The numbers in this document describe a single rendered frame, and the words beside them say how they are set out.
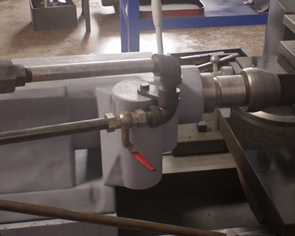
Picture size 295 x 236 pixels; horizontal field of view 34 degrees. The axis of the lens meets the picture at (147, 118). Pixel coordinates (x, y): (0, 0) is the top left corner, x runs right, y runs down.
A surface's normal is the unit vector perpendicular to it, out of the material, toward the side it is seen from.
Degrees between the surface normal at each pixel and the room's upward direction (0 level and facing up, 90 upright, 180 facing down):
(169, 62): 58
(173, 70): 92
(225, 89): 53
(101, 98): 79
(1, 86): 101
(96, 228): 90
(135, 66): 63
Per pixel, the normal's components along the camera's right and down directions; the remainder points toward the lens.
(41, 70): 0.40, -0.32
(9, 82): 0.43, 0.60
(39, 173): 0.14, 0.09
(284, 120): -0.11, -0.45
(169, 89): -0.05, 0.36
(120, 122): 0.37, 0.08
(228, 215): 0.02, -0.88
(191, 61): 0.22, -0.20
